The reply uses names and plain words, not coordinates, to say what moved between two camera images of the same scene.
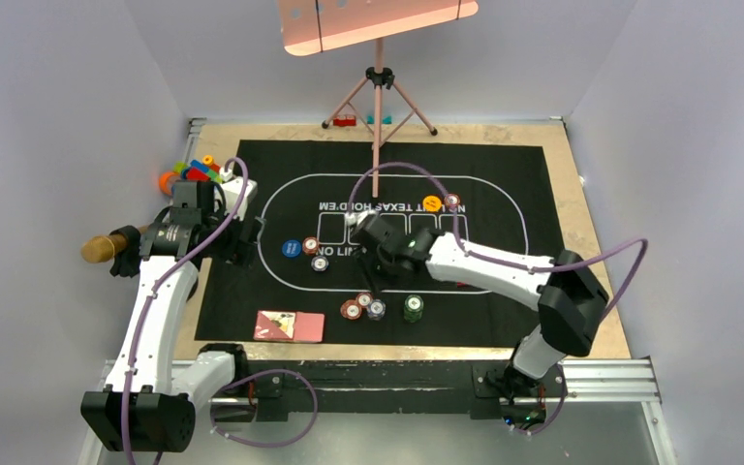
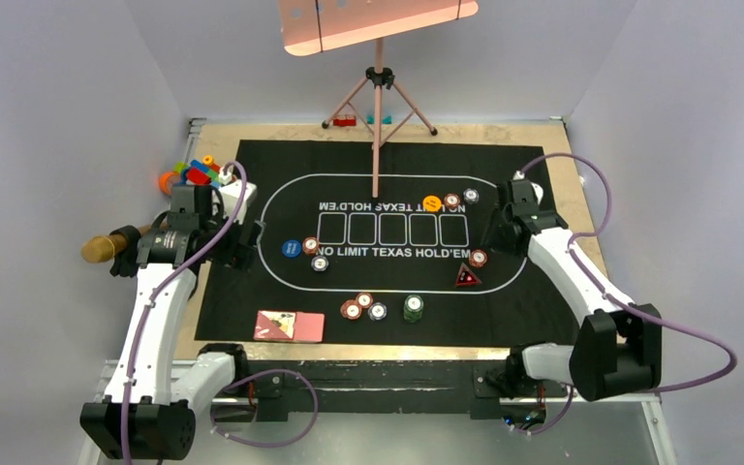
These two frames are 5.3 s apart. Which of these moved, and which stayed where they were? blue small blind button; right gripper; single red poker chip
Moved: right gripper
Stayed: single red poker chip; blue small blind button
